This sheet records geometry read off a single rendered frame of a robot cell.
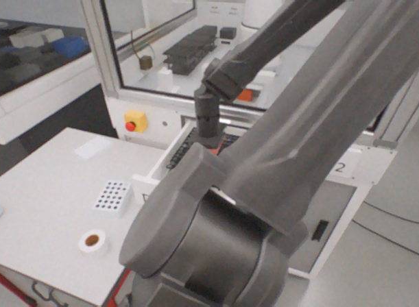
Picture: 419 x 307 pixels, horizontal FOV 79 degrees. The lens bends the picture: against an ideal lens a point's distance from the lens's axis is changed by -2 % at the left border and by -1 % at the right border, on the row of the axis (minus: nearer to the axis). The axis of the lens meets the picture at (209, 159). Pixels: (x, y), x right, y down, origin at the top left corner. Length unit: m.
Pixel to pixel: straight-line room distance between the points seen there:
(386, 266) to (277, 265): 1.69
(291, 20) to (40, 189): 0.93
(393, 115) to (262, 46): 0.51
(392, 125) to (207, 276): 0.76
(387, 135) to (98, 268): 0.88
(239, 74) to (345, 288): 1.40
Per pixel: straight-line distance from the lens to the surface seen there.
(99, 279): 0.77
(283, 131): 0.16
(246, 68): 0.49
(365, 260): 1.84
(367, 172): 0.97
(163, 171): 0.83
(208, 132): 0.60
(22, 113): 1.30
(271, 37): 0.44
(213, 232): 0.17
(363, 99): 0.18
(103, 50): 1.01
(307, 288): 1.62
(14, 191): 1.11
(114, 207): 0.85
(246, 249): 0.18
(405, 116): 0.86
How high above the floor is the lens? 1.42
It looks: 41 degrees down
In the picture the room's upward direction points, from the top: straight up
